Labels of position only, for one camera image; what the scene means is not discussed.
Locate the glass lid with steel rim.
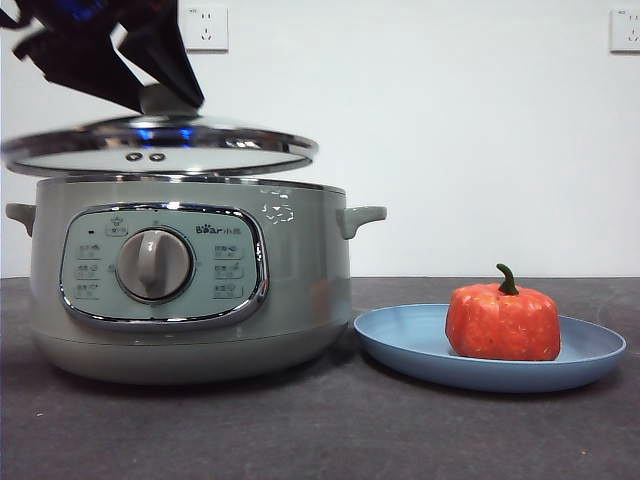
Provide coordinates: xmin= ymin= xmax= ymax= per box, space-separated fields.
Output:
xmin=0 ymin=83 xmax=321 ymax=179

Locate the orange toy pumpkin green stem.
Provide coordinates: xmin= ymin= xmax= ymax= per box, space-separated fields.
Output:
xmin=444 ymin=262 xmax=563 ymax=363

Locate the pale green electric steamer pot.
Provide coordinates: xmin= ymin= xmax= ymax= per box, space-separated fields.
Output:
xmin=4 ymin=174 xmax=389 ymax=387

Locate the blue round plate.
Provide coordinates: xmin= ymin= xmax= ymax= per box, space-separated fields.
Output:
xmin=352 ymin=302 xmax=629 ymax=394

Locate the white wall socket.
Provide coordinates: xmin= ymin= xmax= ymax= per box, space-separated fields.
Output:
xmin=180 ymin=5 xmax=230 ymax=54
xmin=608 ymin=8 xmax=640 ymax=56

